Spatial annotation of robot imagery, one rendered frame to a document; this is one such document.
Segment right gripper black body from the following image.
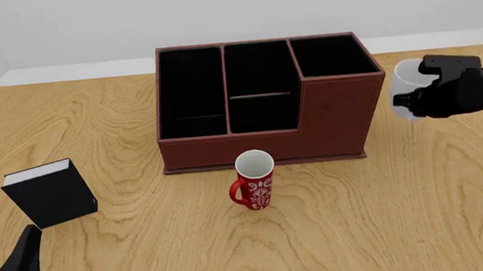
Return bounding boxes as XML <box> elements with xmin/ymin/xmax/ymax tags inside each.
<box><xmin>411</xmin><ymin>66</ymin><xmax>483</xmax><ymax>122</ymax></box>

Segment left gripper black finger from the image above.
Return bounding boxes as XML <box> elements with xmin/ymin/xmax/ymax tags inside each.
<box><xmin>0</xmin><ymin>222</ymin><xmax>46</xmax><ymax>271</ymax></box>

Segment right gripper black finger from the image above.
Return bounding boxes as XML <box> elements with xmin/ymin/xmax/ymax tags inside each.
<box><xmin>390</xmin><ymin>90</ymin><xmax>425</xmax><ymax>111</ymax></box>

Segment red-brown desk caddy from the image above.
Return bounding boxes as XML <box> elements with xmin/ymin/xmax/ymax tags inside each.
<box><xmin>148</xmin><ymin>28</ymin><xmax>393</xmax><ymax>177</ymax></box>

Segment red mug white pattern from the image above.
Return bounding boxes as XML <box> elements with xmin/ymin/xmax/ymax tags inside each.
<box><xmin>224</xmin><ymin>147</ymin><xmax>279</xmax><ymax>212</ymax></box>

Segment flat plate on black stalk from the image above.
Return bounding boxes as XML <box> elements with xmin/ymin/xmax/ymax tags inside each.
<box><xmin>416</xmin><ymin>49</ymin><xmax>483</xmax><ymax>86</ymax></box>

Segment black book white pages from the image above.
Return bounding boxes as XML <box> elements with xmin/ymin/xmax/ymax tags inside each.
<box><xmin>0</xmin><ymin>156</ymin><xmax>101</xmax><ymax>233</ymax></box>

